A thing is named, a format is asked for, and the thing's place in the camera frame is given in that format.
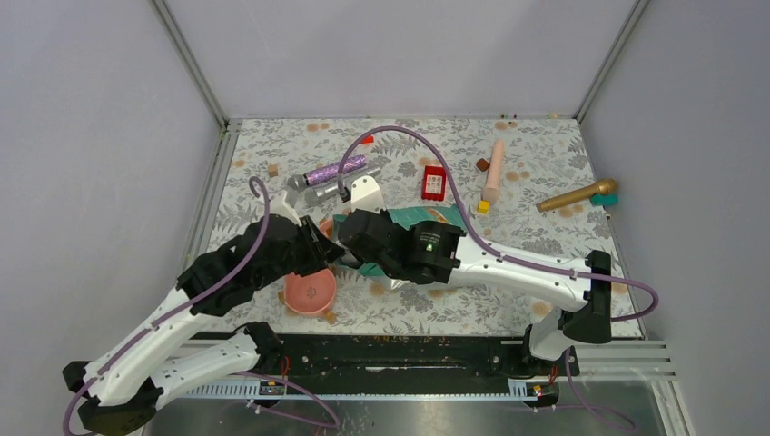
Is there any brown cube block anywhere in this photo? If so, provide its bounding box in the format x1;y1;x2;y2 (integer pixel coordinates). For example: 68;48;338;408
476;159;490;172

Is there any purple cable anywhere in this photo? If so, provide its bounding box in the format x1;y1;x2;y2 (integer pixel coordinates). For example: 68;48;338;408
336;125;660;434
62;175;341;436

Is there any pink pet bowl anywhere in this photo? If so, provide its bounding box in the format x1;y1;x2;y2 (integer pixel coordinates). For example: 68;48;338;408
319;218;334;238
283;269;337;316

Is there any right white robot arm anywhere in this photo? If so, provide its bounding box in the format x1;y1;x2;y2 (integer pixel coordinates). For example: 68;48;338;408
338;210;612;374

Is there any teal toy block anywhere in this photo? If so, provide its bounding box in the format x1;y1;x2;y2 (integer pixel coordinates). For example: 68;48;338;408
589;193;618;207

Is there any far pink pet bowl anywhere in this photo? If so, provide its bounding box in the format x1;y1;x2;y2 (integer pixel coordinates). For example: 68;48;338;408
319;218;334;238

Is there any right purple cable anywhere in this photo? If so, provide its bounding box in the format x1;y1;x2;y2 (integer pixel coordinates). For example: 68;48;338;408
336;125;660;434

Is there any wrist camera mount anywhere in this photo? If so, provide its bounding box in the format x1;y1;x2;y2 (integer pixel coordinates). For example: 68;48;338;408
269;190;301;226
341;176;386;213

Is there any black mounting base plate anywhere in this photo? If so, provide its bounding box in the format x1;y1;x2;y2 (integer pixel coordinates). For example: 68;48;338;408
224;332;580;396

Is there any green pet food bag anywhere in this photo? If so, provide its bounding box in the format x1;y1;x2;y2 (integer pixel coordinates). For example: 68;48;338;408
333;206;467;291

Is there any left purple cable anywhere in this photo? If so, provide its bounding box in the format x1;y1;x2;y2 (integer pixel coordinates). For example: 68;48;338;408
62;175;341;436

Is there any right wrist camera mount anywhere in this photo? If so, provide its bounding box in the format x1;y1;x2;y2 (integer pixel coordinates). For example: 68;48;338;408
341;176;386;213

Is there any silver toy microphone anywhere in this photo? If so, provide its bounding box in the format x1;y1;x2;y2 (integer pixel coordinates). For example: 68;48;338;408
305;166;381;206

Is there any floral table mat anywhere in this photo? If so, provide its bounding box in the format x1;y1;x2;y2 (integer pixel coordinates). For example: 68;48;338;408
210;119;615;336

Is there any near pink pet bowl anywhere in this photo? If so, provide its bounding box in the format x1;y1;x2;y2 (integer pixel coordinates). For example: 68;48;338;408
283;269;337;316

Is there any purple glitter toy microphone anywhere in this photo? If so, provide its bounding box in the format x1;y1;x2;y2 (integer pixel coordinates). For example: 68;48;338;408
287;154;367;192

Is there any red window brick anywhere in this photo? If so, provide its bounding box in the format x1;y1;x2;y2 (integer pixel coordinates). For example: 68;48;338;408
420;165;447;202

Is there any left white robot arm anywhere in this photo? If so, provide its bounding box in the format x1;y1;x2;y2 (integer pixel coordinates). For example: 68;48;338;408
63;213;345;435

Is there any gold toy microphone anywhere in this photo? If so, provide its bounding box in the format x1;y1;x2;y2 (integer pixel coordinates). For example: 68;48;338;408
536;178;617;212

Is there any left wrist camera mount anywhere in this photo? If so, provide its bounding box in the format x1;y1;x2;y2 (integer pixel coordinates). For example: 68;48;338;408
269;190;301;226

